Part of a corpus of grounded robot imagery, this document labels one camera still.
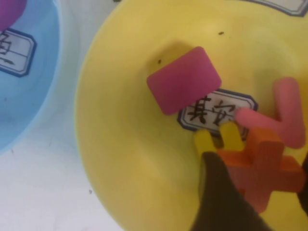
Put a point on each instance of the magenta wooden rectangle piece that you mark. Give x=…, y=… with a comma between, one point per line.
x=184, y=80

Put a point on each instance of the magenta wooden fish piece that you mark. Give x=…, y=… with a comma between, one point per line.
x=9, y=12

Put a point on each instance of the inside label of yellow bowl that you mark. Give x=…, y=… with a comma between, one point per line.
x=211, y=113

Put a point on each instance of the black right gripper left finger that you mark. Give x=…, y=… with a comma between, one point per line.
x=221, y=199

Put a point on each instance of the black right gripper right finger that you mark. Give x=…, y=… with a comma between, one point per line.
x=304, y=190

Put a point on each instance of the yellow wooden equals sign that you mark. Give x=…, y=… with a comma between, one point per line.
x=231, y=136

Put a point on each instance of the orange wooden plus sign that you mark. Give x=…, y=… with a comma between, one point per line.
x=262, y=168

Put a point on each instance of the pink wooden greater-than sign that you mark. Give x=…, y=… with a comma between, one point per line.
x=288, y=113

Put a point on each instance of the inside label of blue bowl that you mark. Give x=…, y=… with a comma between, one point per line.
x=16, y=53

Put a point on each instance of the blue plastic bowl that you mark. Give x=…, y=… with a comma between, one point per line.
x=29, y=101

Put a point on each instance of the yellow plastic bowl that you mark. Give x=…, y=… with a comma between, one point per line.
x=125, y=144

